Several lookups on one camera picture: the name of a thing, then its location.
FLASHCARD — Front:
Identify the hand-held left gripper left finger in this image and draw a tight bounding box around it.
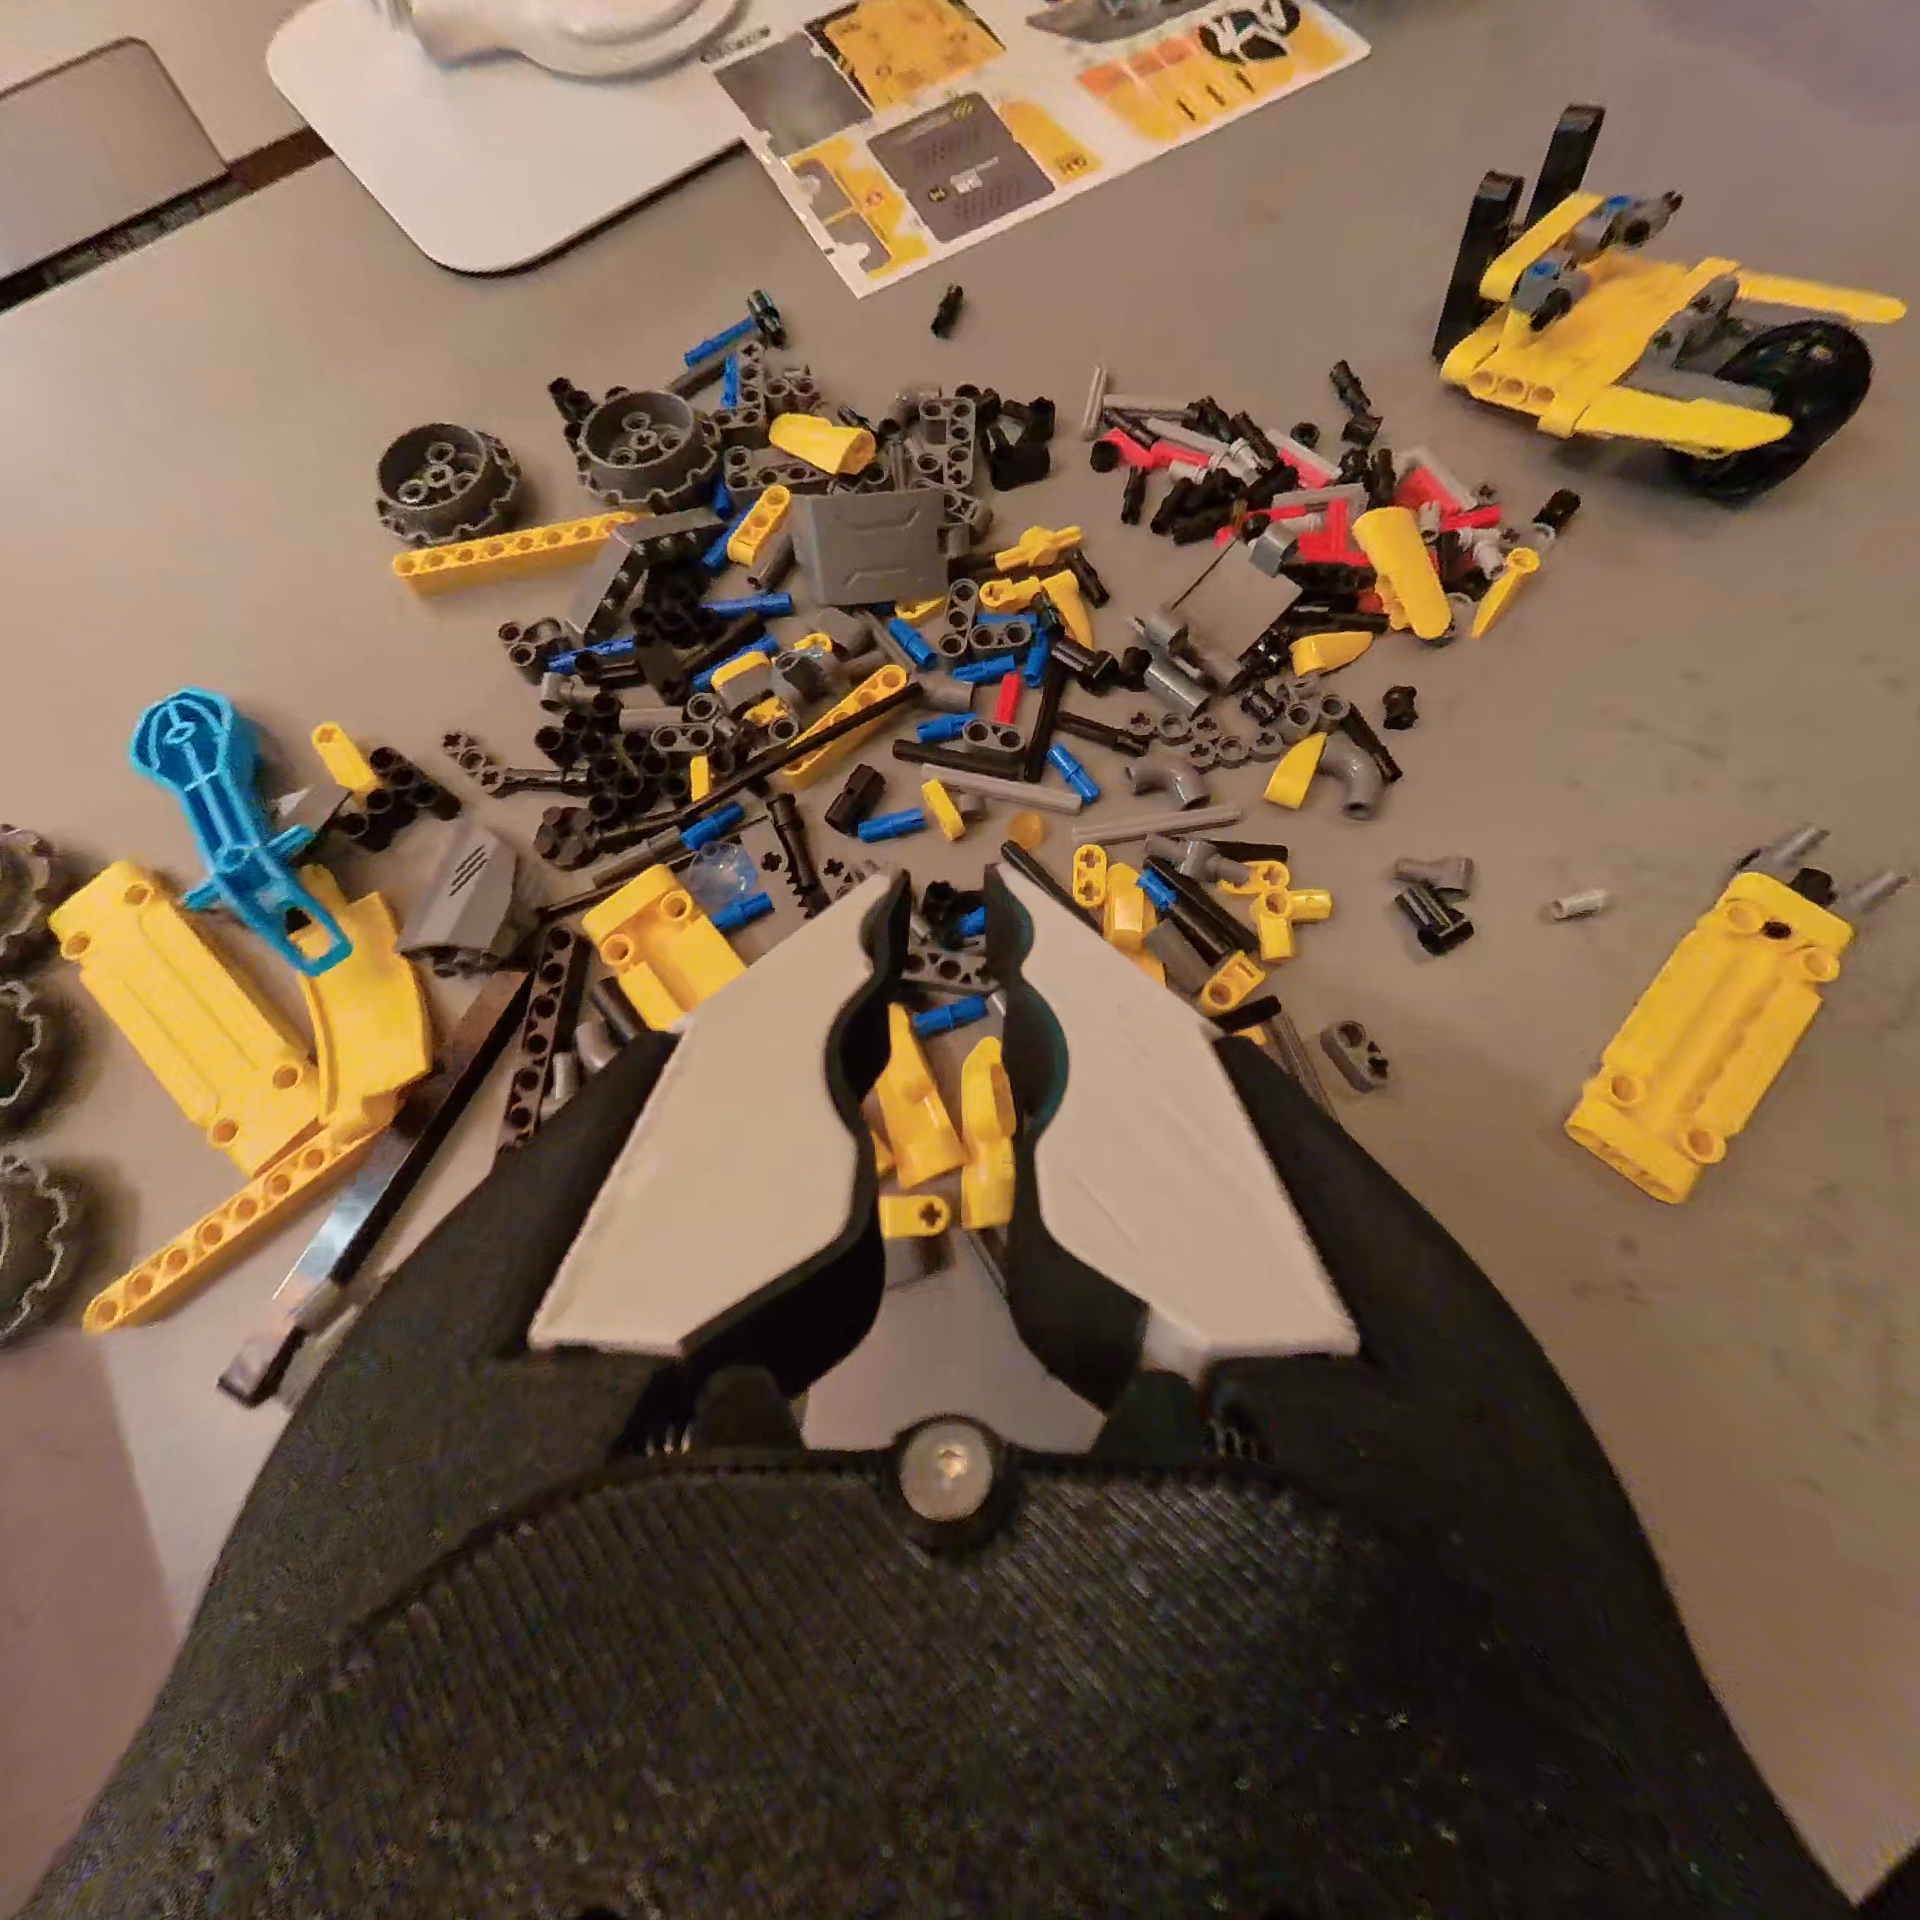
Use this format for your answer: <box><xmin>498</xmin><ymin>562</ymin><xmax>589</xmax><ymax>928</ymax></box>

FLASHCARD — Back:
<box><xmin>527</xmin><ymin>872</ymin><xmax>917</xmax><ymax>1366</ymax></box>

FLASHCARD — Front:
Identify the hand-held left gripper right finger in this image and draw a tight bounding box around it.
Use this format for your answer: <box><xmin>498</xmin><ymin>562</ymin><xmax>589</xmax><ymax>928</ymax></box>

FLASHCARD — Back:
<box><xmin>984</xmin><ymin>864</ymin><xmax>1363</xmax><ymax>1403</ymax></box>

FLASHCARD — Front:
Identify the yellow panel with grey pins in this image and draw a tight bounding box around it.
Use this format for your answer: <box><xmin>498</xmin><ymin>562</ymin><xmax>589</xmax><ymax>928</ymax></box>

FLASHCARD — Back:
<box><xmin>1564</xmin><ymin>823</ymin><xmax>1875</xmax><ymax>1207</ymax></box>

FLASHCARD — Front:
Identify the pile of toy building pieces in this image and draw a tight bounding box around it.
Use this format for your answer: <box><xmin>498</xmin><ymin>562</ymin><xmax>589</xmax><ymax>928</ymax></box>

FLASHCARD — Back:
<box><xmin>316</xmin><ymin>345</ymin><xmax>1585</xmax><ymax>1249</ymax></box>

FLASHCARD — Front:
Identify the grey black elbow connector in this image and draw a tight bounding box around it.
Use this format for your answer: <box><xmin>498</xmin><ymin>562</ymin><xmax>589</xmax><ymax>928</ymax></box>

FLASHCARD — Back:
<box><xmin>1392</xmin><ymin>853</ymin><xmax>1482</xmax><ymax>958</ymax></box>

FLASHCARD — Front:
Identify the glossy black flat bar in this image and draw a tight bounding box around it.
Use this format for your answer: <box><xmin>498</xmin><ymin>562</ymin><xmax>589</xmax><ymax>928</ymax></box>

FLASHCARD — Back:
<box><xmin>218</xmin><ymin>967</ymin><xmax>539</xmax><ymax>1409</ymax></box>

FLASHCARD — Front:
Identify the yellow curved toy panel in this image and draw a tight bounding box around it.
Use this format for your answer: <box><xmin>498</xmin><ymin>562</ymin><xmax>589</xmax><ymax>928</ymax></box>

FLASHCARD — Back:
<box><xmin>285</xmin><ymin>863</ymin><xmax>437</xmax><ymax>1143</ymax></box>

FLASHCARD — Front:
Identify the grey vented toy panel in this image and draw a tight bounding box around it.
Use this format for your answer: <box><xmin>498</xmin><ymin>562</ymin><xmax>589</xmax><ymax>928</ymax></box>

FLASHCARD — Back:
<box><xmin>399</xmin><ymin>823</ymin><xmax>522</xmax><ymax>965</ymax></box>

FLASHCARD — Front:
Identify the long yellow toy beam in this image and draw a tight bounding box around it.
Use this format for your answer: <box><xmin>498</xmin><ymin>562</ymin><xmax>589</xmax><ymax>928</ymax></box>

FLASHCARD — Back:
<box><xmin>83</xmin><ymin>1119</ymin><xmax>401</xmax><ymax>1338</ymax></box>
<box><xmin>393</xmin><ymin>510</ymin><xmax>640</xmax><ymax>595</ymax></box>

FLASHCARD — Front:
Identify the plain yellow toy panel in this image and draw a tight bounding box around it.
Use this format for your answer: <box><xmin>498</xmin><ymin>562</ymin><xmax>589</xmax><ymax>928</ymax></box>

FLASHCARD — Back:
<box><xmin>49</xmin><ymin>863</ymin><xmax>325</xmax><ymax>1182</ymax></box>

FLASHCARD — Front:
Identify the teal brick separator tool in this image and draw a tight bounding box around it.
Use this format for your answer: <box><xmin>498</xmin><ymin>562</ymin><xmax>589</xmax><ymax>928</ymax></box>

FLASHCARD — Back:
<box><xmin>128</xmin><ymin>689</ymin><xmax>356</xmax><ymax>976</ymax></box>

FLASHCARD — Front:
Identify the dark grey toy wheel hub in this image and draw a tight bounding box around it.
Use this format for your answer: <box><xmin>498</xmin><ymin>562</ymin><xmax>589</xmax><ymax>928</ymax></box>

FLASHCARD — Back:
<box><xmin>0</xmin><ymin>976</ymin><xmax>63</xmax><ymax>1127</ymax></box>
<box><xmin>576</xmin><ymin>394</ymin><xmax>722</xmax><ymax>514</ymax></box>
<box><xmin>0</xmin><ymin>823</ymin><xmax>68</xmax><ymax>962</ymax></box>
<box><xmin>0</xmin><ymin>1154</ymin><xmax>84</xmax><ymax>1344</ymax></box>
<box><xmin>376</xmin><ymin>424</ymin><xmax>522</xmax><ymax>546</ymax></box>

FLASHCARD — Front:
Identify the small yellow toy vehicle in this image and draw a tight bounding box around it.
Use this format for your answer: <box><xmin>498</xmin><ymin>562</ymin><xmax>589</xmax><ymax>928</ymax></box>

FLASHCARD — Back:
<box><xmin>1432</xmin><ymin>104</ymin><xmax>1911</xmax><ymax>502</ymax></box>

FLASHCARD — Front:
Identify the yellow sticker sheet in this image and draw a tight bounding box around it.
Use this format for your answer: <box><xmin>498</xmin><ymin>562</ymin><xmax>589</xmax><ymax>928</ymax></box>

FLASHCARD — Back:
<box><xmin>711</xmin><ymin>0</ymin><xmax>1371</xmax><ymax>299</ymax></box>

